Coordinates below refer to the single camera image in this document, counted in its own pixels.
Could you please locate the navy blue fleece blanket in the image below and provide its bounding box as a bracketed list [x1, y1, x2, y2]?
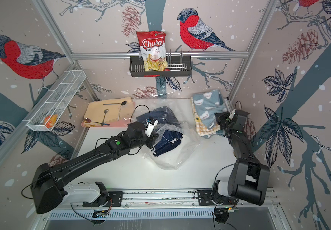
[136, 105, 183, 157]

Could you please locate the orange checkered blanket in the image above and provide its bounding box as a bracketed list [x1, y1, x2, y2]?
[190, 98, 220, 137]

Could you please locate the clear plastic vacuum bag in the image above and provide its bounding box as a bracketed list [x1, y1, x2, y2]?
[132, 98, 201, 170]

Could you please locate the light blue bear blanket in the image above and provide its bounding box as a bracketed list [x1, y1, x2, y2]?
[191, 90, 227, 129]

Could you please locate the teal bear print blanket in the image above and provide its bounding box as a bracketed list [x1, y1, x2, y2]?
[203, 130, 225, 139]

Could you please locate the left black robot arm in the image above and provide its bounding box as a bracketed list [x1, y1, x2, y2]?
[30, 118, 159, 214]

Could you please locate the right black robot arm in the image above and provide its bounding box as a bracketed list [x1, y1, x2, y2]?
[215, 110, 270, 206]

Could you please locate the red Chuba chips bag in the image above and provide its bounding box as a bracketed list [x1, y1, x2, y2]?
[136, 31, 168, 71]

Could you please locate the pink tray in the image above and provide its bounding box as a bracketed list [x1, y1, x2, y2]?
[81, 100, 136, 128]

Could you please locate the black spoon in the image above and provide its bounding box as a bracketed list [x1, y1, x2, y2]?
[104, 100, 127, 106]

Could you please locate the beige wooden cutting board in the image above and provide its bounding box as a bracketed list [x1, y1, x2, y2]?
[84, 97, 135, 125]

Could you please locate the right circuit board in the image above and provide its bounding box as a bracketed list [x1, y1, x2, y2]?
[213, 207, 238, 216]

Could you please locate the circuit board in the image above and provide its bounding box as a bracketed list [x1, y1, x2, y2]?
[92, 209, 110, 218]
[213, 207, 238, 216]

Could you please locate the left circuit board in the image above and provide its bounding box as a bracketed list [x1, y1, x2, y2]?
[92, 209, 110, 218]

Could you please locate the orange item in basket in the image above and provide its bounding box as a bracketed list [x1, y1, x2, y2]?
[43, 114, 58, 129]

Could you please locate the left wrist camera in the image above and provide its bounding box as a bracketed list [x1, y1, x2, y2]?
[145, 117, 158, 137]

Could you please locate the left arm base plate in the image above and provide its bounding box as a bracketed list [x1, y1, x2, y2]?
[83, 191, 124, 208]

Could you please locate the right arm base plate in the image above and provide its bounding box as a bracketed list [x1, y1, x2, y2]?
[194, 190, 239, 206]

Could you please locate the dark grey wall rack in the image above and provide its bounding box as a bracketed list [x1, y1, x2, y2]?
[130, 51, 192, 77]

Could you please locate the white wire basket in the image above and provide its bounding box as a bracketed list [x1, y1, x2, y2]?
[26, 70, 86, 132]

